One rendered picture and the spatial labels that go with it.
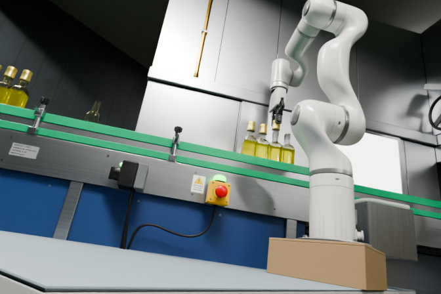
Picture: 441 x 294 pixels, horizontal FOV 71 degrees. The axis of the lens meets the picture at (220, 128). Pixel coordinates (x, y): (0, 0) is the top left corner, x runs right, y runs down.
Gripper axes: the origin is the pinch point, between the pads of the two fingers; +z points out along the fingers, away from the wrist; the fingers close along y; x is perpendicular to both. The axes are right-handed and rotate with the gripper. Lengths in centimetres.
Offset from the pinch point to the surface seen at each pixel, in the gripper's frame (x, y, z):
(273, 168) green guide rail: -4.9, 13.4, 26.5
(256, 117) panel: -6.3, -11.9, -5.4
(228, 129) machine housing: -18.5, -14.8, 3.0
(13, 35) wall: -198, -141, -94
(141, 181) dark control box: -51, 24, 42
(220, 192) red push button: -26, 26, 41
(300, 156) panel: 17.9, -12.1, 10.0
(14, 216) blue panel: -86, 14, 57
